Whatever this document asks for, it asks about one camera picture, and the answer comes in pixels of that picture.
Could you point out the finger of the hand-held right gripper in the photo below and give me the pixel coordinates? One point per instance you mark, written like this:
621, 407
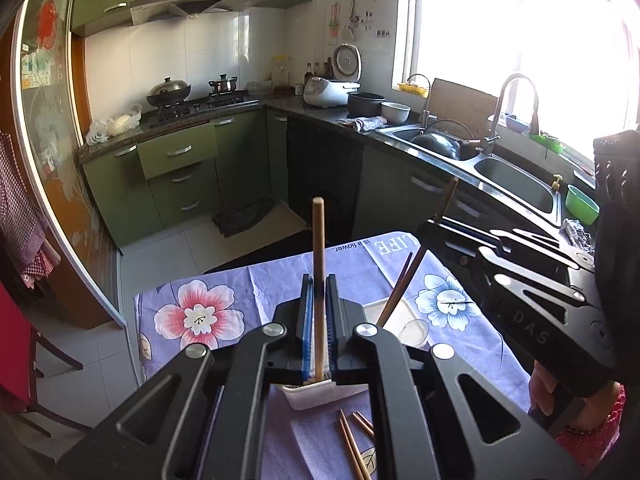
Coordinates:
450, 247
530, 247

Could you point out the light bamboo chopstick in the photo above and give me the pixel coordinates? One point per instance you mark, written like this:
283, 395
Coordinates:
319, 240

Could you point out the red covered wooden chair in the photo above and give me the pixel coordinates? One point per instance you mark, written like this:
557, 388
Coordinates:
15, 350

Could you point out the person's right hand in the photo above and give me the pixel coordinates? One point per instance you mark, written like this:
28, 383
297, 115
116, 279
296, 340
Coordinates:
542, 390

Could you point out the white bowl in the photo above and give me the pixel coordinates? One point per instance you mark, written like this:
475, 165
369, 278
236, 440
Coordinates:
395, 110

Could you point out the green cabinet drawer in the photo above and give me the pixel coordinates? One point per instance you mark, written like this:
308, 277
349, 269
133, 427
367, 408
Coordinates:
177, 150

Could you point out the thin brown chopstick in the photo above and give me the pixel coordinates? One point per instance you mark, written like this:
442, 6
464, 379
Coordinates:
402, 275

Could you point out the small steel pot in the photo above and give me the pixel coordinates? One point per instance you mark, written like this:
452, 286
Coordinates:
222, 84

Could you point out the white plastic bags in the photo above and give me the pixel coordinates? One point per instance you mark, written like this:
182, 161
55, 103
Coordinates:
112, 125

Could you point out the yellow plastic basket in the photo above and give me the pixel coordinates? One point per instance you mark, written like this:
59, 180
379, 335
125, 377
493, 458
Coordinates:
414, 87

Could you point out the checkered apron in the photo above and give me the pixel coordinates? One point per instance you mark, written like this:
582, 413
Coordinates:
20, 220

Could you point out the green lower cabinets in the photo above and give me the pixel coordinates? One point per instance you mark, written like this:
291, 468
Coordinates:
125, 195

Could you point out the person's right forearm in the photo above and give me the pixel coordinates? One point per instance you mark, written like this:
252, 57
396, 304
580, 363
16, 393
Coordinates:
590, 452

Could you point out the purple floral tablecloth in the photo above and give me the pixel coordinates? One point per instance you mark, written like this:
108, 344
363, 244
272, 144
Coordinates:
200, 315

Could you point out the pile of wooden chopsticks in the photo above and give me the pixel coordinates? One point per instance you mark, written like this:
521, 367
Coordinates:
352, 445

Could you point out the green plastic basin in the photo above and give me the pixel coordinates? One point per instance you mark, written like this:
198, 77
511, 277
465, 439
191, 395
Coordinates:
581, 204

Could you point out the dark wok in sink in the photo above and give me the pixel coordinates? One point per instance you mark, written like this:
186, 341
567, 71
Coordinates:
440, 142

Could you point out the black gas stove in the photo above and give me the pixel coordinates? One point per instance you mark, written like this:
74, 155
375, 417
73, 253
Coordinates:
200, 106

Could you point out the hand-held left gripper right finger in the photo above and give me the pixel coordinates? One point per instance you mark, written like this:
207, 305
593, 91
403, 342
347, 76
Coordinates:
332, 325

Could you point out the white rice cooker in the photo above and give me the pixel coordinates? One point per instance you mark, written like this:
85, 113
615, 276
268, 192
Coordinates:
330, 91

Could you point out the black inner cooker pot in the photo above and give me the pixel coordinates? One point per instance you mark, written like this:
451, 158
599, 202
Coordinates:
365, 103

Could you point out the green plastic basket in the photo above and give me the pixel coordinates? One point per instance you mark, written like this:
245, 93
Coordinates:
547, 142

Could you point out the dark sauce bottles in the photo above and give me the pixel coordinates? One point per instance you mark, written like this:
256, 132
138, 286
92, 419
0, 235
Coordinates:
320, 70

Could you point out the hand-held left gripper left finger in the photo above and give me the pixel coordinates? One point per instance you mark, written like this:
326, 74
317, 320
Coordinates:
307, 325

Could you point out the dark brown chopstick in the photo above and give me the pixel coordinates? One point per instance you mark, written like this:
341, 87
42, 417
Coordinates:
400, 290

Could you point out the glass sliding door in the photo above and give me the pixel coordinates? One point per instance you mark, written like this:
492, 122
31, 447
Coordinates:
50, 135

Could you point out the brown cutting board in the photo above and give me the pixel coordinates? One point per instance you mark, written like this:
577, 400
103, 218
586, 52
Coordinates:
460, 102

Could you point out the white plastic utensil holder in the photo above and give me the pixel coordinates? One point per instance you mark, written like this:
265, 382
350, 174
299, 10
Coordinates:
310, 396

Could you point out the grey dish cloth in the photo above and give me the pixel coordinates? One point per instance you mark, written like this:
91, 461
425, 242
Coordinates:
362, 122

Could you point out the steel double sink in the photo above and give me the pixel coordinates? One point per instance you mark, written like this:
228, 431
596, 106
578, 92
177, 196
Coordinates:
510, 180

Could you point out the dark floor rag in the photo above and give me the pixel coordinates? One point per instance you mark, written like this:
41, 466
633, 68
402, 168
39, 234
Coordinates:
245, 216

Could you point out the steel kitchen faucet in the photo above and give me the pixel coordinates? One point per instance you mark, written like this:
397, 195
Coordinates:
510, 105

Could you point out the black wok with lid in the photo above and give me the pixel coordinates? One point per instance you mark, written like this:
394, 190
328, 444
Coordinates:
168, 91

